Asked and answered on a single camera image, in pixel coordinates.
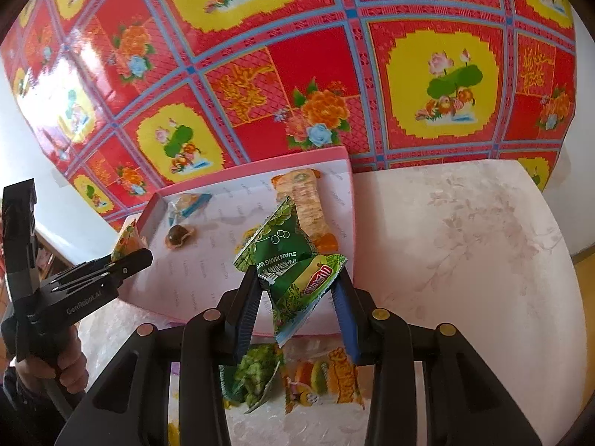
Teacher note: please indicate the brown round candy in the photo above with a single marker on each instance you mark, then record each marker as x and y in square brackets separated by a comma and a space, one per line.
[177, 236]

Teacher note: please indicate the colourful fruit candy packet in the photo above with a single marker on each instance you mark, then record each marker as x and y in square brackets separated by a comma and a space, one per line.
[328, 378]

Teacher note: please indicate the pink shallow cardboard box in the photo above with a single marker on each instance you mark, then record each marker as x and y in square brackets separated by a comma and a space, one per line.
[183, 282]

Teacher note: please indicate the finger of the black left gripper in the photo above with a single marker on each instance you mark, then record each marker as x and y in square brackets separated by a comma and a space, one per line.
[102, 270]

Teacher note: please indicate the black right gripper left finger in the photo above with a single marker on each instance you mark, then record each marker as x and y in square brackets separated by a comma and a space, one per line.
[128, 402]

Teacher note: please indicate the orange-ended long cracker pack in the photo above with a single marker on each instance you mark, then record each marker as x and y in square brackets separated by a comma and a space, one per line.
[301, 185]

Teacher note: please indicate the wooden furniture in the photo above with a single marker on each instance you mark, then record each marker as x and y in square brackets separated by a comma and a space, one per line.
[584, 268]

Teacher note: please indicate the red floral wall cloth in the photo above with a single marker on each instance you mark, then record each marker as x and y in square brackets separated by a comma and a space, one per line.
[125, 97]

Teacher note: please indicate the person's left hand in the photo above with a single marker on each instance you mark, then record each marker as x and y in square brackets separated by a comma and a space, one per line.
[71, 369]

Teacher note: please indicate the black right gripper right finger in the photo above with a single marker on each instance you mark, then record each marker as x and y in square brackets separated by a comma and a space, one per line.
[465, 403]

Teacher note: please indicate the green pea packet front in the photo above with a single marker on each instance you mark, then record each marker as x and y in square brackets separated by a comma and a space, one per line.
[249, 383]

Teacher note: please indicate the small orange candy packet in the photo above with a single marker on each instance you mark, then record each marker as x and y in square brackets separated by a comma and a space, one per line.
[129, 241]

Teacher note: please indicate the blue-ended clear rice cracker pack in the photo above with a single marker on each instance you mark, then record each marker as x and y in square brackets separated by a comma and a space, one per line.
[186, 204]

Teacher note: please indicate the green pea snack packet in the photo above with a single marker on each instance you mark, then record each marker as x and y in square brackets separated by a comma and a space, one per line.
[296, 276]

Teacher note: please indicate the yellow-lidded jelly cup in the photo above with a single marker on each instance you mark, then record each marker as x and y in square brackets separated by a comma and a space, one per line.
[246, 241]

